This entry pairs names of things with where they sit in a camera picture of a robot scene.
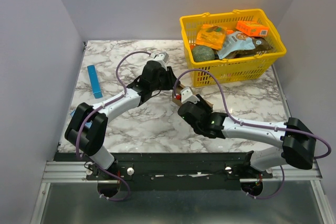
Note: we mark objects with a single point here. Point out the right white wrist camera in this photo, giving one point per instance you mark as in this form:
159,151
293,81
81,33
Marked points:
186,95

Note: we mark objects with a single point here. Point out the light blue snack bag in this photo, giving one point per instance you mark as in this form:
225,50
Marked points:
237,41

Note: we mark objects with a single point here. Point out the orange carton box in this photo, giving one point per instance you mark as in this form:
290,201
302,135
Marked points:
252,29

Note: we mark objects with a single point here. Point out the aluminium frame rail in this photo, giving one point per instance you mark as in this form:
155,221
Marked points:
66,196

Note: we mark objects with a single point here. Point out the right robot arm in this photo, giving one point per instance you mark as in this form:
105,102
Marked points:
290,142

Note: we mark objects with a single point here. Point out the green round melon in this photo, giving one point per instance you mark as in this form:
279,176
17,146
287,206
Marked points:
202,53

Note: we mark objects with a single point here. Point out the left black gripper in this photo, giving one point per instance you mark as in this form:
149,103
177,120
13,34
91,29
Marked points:
170,77

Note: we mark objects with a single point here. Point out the brown cardboard box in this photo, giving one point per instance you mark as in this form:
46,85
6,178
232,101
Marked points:
188,106

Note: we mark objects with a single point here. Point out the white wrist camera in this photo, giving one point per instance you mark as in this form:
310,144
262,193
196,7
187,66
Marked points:
186,95
161,57

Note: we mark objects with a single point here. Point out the dark brown snack bag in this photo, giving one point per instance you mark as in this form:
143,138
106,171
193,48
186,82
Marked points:
262,47

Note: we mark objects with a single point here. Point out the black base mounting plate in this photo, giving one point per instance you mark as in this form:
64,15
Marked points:
182,171

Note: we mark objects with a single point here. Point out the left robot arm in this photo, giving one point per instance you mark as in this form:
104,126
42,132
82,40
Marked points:
87,128

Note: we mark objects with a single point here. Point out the long blue bar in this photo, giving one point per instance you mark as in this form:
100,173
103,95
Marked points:
95,85

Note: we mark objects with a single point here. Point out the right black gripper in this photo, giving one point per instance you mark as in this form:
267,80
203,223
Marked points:
203,102

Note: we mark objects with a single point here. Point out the orange snack pouch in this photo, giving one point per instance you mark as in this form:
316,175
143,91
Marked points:
212,36

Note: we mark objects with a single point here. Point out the yellow plastic basket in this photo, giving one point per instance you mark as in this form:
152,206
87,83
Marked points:
238,69

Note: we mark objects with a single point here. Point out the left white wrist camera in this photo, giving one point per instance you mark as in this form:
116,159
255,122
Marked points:
161,57

